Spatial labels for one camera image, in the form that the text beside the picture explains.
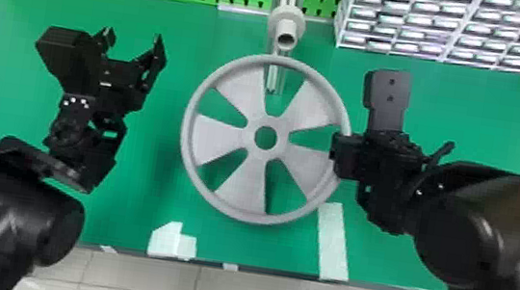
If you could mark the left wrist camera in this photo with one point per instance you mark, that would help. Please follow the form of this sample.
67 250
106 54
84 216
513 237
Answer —
66 55

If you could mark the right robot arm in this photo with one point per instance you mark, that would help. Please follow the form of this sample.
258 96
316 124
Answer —
492 235

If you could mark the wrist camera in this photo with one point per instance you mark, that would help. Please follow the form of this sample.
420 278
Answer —
66 55
386 100

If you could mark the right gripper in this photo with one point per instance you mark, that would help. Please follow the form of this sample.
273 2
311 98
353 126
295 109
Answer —
375 157

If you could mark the metal stand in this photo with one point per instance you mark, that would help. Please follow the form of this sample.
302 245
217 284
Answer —
286 24

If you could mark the grey wheel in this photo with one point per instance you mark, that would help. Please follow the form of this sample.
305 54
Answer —
247 93

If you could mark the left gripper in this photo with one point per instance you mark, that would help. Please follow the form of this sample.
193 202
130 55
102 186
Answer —
117 87

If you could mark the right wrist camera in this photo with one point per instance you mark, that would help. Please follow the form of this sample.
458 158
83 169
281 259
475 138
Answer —
386 100

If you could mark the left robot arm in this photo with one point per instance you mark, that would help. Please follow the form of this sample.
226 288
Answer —
10 213

